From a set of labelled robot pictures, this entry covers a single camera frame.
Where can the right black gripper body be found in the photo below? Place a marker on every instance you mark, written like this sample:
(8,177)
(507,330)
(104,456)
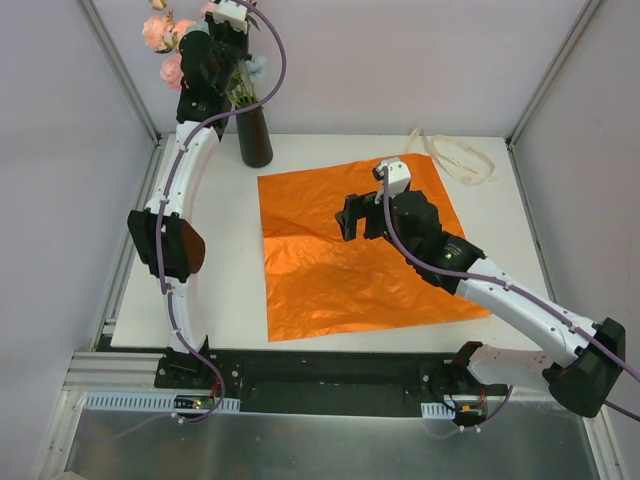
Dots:
(360,215)

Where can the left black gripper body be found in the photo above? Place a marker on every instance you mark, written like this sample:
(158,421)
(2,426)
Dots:
(222,32)

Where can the pink and blue flower bouquet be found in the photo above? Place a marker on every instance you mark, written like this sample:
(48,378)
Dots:
(241,90)

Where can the small pink rose stem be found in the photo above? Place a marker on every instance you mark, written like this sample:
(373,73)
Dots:
(171,72)

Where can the dark orange tissue paper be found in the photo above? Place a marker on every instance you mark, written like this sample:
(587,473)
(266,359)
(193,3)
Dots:
(317,284)

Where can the cream lace ribbon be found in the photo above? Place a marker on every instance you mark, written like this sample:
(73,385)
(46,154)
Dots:
(462,162)

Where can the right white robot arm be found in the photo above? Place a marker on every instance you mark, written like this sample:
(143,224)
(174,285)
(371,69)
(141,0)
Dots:
(578,361)

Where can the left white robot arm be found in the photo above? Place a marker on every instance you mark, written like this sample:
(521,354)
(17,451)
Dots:
(163,235)

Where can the black conical vase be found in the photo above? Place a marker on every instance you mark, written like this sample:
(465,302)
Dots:
(254,141)

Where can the left aluminium frame post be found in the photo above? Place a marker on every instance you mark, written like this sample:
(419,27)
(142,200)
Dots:
(108,47)

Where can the aluminium frame post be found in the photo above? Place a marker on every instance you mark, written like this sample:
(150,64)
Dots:
(108,47)
(574,36)

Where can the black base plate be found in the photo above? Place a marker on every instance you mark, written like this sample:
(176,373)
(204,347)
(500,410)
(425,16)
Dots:
(375,408)

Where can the right white cable duct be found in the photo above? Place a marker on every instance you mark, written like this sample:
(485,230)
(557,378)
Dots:
(437,411)

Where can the white cable duct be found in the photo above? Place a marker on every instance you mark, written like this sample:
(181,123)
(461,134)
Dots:
(151,403)
(437,411)

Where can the right aluminium frame post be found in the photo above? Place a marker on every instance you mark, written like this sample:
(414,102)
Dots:
(574,36)

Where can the left white cable duct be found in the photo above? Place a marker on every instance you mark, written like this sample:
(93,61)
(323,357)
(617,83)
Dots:
(151,403)

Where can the front aluminium rail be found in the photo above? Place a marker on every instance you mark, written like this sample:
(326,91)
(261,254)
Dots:
(100,375)

